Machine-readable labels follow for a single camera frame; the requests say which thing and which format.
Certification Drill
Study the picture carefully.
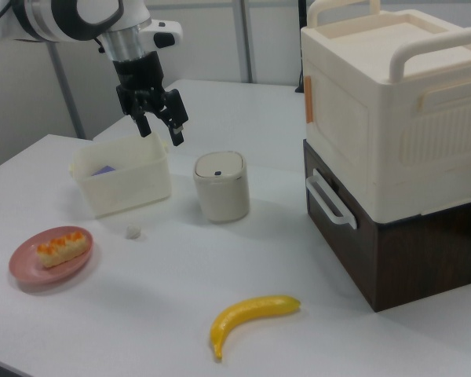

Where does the orange glazed bread loaf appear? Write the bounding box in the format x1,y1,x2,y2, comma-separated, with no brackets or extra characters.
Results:
36,231,89,269

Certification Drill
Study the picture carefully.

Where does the white plastic storage bin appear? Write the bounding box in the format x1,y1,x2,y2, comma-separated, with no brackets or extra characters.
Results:
69,132,173,220

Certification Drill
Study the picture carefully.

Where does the white toaster oven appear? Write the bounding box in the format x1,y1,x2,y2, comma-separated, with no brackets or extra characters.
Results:
302,139,471,313

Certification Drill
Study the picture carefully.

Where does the yellow banana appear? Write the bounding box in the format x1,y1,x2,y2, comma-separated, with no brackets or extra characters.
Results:
209,295,301,361

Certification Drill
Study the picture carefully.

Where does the white drawer handle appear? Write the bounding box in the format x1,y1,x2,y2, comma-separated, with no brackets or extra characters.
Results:
305,169,359,229

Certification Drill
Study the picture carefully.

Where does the cream lidded trash can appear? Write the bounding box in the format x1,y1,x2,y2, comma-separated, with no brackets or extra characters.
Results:
192,151,251,224

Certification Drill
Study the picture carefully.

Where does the orange door handle strip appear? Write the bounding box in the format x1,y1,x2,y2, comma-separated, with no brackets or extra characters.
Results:
304,76,315,124

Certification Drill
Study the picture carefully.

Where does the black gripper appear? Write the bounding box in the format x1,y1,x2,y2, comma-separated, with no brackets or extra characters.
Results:
111,51,190,148

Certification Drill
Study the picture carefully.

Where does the cream toy microwave box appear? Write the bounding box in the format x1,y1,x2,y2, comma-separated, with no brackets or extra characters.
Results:
300,0,471,223

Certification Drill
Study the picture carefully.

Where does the purple cube block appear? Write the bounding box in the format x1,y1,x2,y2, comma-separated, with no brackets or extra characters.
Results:
89,164,117,178

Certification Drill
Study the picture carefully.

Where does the pink round plate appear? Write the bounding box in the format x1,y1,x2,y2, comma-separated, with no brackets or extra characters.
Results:
8,225,94,286

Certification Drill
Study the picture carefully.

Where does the grey partition post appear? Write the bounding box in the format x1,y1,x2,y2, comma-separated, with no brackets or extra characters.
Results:
237,0,258,84
48,38,88,139

